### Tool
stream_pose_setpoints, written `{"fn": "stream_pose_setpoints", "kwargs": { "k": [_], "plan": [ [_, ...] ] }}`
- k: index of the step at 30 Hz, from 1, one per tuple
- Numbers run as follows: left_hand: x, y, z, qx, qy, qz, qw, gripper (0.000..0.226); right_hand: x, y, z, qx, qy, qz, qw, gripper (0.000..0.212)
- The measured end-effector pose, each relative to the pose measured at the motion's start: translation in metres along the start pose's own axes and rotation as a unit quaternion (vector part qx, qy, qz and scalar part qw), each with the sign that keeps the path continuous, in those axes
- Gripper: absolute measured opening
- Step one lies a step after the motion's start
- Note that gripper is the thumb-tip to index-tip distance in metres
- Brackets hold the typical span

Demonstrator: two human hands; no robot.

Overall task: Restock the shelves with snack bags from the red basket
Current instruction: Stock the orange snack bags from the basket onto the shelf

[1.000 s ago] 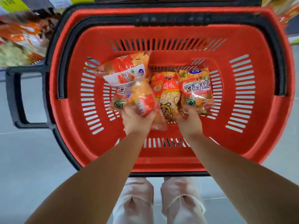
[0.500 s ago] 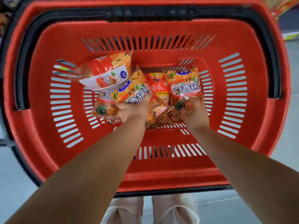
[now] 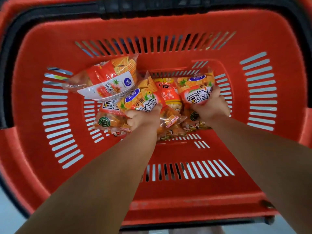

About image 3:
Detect red plastic shopping basket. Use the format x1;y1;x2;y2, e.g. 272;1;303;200
0;0;312;228

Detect beige trousers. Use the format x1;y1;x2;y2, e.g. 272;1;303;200
122;226;225;234

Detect person's right hand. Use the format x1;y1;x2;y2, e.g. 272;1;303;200
190;85;231;124

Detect person's left hand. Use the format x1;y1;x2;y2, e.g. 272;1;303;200
125;103;162;131

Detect person's right forearm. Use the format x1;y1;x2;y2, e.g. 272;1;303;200
209;117;312;234

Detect person's left forearm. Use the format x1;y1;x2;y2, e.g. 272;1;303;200
14;124;159;234

